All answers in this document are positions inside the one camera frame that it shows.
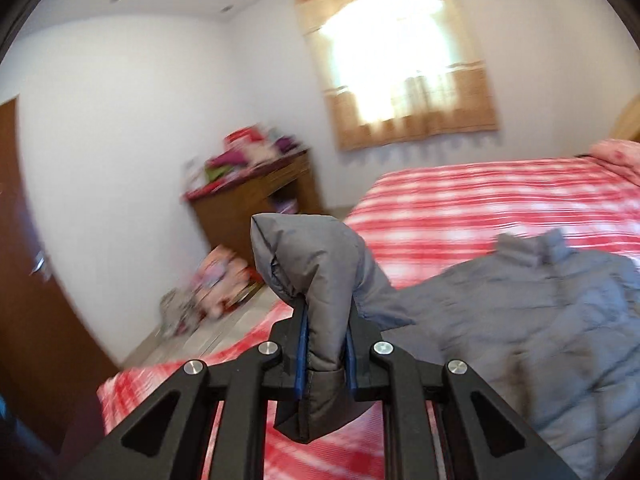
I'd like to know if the pile of colourful clothes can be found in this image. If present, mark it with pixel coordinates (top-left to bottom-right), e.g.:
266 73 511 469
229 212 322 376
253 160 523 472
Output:
182 125 308 201

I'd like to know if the grey padded jacket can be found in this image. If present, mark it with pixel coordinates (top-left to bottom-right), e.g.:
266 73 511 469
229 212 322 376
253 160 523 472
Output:
250 213 640 480

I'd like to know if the pile of bags on floor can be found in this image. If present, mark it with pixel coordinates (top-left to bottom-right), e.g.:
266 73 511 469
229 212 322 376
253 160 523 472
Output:
159 245 266 336

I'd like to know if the wooden cabinet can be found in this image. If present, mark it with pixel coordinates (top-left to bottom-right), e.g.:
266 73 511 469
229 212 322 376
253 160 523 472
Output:
186 149 326 256

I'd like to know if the wooden headboard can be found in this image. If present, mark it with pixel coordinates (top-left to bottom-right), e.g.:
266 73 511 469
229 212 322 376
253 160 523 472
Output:
612 97 640 142

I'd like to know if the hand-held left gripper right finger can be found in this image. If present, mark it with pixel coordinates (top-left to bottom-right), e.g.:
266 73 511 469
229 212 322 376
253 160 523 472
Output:
345 310 581 480

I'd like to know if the window with beige curtain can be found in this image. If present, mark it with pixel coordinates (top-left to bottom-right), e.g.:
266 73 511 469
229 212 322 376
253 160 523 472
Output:
292 0 501 152

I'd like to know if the brown wooden door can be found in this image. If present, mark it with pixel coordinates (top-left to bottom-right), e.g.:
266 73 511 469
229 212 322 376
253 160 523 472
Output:
0 97 121 461

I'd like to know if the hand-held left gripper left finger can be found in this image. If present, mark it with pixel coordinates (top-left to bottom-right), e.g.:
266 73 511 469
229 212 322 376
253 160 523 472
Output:
70 305 307 480

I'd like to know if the red patterned pillow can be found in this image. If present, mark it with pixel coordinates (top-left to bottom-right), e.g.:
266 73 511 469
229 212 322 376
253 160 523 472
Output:
590 139 640 186

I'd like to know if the bed with red plaid sheet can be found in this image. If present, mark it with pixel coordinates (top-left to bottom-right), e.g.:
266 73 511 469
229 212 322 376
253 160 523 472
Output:
97 152 640 480

